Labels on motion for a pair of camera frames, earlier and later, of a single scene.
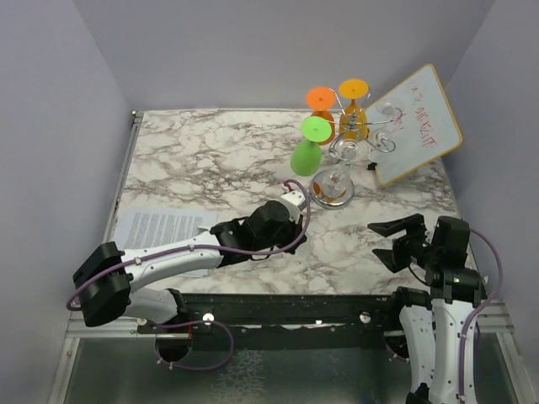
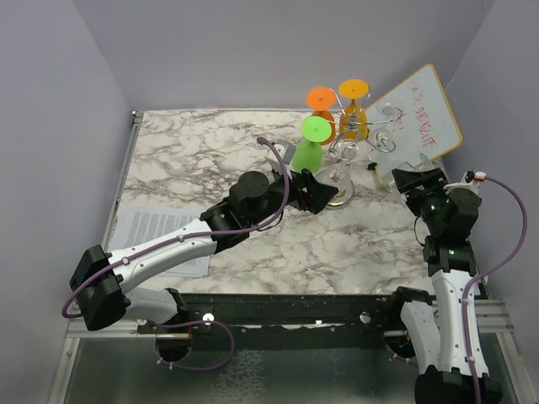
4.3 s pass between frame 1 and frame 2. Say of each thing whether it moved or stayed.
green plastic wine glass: stayed
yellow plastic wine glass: stayed
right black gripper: moved
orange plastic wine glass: stayed
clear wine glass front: stayed
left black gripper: moved
